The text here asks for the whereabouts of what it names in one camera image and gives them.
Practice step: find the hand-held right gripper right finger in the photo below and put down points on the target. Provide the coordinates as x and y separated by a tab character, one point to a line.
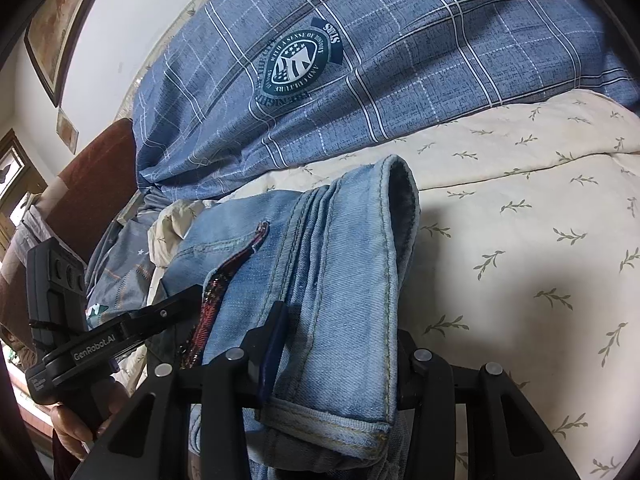
417	365

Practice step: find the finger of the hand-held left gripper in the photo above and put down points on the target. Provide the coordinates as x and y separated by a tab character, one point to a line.
165	312

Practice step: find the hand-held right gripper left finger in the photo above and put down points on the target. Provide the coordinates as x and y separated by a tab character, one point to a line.
272	360

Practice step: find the light blue denim pants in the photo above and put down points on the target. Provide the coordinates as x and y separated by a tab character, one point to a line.
340	260

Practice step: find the person's left hand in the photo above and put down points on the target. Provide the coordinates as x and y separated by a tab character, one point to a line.
75	425

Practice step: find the grey star-print cloth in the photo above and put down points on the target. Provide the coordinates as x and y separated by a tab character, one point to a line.
125	260

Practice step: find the brown headboard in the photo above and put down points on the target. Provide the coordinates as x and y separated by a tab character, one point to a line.
95	185

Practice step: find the cream leaf-print quilt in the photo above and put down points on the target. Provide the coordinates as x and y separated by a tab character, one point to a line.
500	260

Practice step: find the blue plaid quilt with emblem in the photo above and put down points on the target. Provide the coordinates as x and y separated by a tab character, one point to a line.
425	60

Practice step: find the wooden window frame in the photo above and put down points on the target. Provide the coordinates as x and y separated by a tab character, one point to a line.
17	180

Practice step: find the small unframed wall picture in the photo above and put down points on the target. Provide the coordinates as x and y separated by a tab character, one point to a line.
67	131

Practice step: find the dark framed wall picture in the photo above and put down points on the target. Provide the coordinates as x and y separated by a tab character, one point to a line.
55	35

